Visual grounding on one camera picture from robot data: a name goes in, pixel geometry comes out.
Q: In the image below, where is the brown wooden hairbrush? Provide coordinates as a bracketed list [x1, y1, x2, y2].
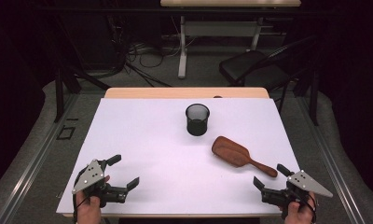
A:
[211, 135, 279, 178]

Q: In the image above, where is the person's right hand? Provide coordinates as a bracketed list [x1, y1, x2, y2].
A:
[283, 190, 318, 224]

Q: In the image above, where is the desk with white legs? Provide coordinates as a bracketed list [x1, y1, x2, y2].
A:
[159, 0, 302, 79]

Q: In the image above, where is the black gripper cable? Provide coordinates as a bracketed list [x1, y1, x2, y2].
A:
[299, 191, 319, 224]
[72, 169, 94, 224]

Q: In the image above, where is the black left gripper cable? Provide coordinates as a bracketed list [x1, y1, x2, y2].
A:
[72, 169, 94, 224]

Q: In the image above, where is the black mesh pen cup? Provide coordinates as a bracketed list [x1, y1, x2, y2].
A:
[185, 103, 211, 137]

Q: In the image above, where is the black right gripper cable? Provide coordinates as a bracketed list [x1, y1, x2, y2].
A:
[299, 191, 319, 224]

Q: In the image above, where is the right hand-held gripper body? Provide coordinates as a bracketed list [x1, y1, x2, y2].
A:
[260, 169, 334, 220]

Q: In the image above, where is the bundle of floor cables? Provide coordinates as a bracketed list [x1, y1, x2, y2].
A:
[113, 18, 188, 89]

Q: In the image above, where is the person's left hand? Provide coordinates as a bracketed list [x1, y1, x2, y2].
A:
[76, 175, 112, 224]

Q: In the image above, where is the black folding chair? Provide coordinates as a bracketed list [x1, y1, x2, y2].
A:
[218, 35, 320, 126]

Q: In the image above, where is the light wooden table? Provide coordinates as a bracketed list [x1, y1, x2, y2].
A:
[62, 87, 283, 218]

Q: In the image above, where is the black metal stand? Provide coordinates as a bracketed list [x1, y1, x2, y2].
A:
[52, 15, 113, 124]

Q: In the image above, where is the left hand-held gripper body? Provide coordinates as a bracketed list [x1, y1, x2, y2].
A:
[71, 158, 129, 209]

